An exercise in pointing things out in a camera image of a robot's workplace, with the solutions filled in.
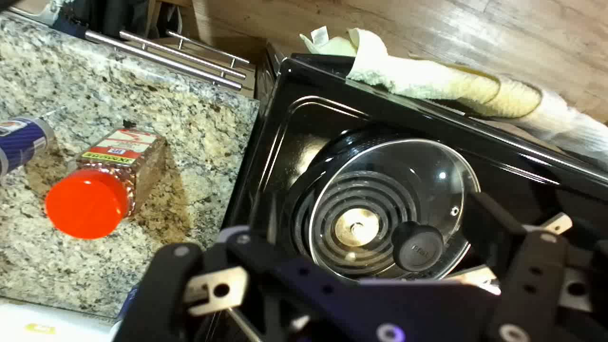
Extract white packet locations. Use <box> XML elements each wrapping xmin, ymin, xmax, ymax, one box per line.
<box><xmin>0</xmin><ymin>298</ymin><xmax>128</xmax><ymax>342</ymax></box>

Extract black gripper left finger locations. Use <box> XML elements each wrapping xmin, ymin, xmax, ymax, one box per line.
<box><xmin>116</xmin><ymin>224</ymin><xmax>445</xmax><ymax>342</ymax></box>

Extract black electric stove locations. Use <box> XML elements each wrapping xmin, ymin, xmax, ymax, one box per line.
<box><xmin>224</xmin><ymin>53</ymin><xmax>608</xmax><ymax>342</ymax></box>

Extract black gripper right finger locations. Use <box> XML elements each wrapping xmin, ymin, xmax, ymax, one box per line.
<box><xmin>471</xmin><ymin>188</ymin><xmax>608</xmax><ymax>342</ymax></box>

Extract steel drawer handle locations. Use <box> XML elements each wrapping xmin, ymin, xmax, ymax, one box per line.
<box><xmin>118</xmin><ymin>29</ymin><xmax>247</xmax><ymax>82</ymax></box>
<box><xmin>84</xmin><ymin>29</ymin><xmax>245</xmax><ymax>91</ymax></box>
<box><xmin>166</xmin><ymin>29</ymin><xmax>253</xmax><ymax>68</ymax></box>

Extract yellow and white towel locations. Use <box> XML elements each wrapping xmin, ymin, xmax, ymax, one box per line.
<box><xmin>299</xmin><ymin>25</ymin><xmax>608</xmax><ymax>167</ymax></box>

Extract spice jar with red lid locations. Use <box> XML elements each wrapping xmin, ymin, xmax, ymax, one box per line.
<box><xmin>44</xmin><ymin>127</ymin><xmax>169</xmax><ymax>241</ymax></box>

